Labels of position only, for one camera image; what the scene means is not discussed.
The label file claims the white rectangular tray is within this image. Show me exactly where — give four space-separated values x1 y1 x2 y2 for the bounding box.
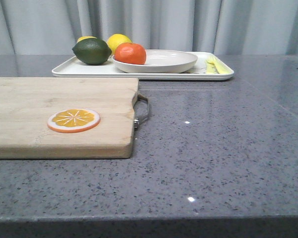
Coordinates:
52 50 234 81

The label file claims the grey curtain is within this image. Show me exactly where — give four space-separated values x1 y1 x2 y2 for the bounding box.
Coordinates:
0 0 298 55

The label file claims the wooden cutting board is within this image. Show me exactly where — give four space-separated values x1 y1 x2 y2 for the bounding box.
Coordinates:
0 77 139 159

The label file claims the orange fruit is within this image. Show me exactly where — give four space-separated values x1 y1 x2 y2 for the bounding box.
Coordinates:
114 43 147 65

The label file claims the metal cutting board handle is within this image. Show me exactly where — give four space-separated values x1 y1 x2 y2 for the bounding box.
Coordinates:
132 93 150 130

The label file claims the orange slice toy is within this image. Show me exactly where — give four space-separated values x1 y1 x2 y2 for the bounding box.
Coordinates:
47 109 100 133

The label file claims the yellow lemon left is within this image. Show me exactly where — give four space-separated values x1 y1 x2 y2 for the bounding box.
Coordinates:
76 36 96 43

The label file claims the yellow lemon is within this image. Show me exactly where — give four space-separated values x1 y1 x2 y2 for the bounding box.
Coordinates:
76 36 96 43
107 34 132 55

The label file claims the white round plate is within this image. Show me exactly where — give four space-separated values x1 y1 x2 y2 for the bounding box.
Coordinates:
112 50 198 73

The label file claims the yellow utensil handle outer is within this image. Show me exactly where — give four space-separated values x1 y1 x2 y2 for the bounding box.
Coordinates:
205 59 219 74

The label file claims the yellow lemon right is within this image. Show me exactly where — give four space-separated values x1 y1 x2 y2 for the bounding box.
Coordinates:
107 34 132 55

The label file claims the green lime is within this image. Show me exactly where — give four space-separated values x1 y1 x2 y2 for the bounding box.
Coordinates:
72 38 112 65

